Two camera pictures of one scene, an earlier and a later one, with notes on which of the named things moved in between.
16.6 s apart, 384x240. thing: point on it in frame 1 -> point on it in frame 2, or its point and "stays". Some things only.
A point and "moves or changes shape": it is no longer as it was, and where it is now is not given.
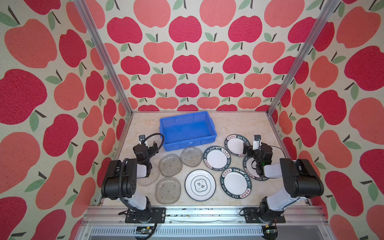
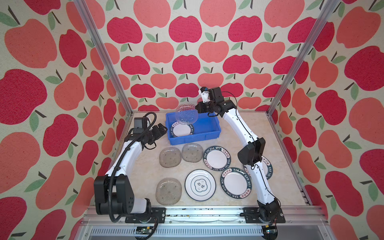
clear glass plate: x=153 y=176 -> x=186 y=114
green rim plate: x=217 y=158 stays
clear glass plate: x=191 y=156 moves or changes shape
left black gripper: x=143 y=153 -> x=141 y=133
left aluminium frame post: x=104 y=54 stays
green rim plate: x=234 y=144 -> x=182 y=129
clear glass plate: x=170 y=165 moves or changes shape
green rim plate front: x=235 y=182 stays
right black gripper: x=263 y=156 -> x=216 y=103
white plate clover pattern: x=200 y=185 stays
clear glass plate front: x=167 y=191 stays
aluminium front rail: x=109 y=223 stays
